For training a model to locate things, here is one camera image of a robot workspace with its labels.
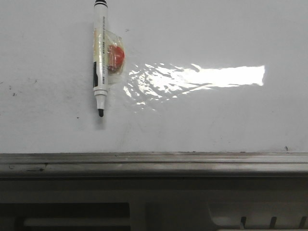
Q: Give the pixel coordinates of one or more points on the white whiteboard marker pen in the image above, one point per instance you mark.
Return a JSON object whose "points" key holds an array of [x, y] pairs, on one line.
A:
{"points": [[100, 57]]}

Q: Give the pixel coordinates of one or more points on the red magnet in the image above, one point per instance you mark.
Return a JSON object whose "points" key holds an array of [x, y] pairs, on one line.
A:
{"points": [[116, 57]]}

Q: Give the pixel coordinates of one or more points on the grey slotted base panel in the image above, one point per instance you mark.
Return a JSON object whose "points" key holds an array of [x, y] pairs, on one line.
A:
{"points": [[154, 205]]}

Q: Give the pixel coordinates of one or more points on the white whiteboard with aluminium frame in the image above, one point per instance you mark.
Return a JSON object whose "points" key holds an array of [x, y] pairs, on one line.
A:
{"points": [[208, 88]]}

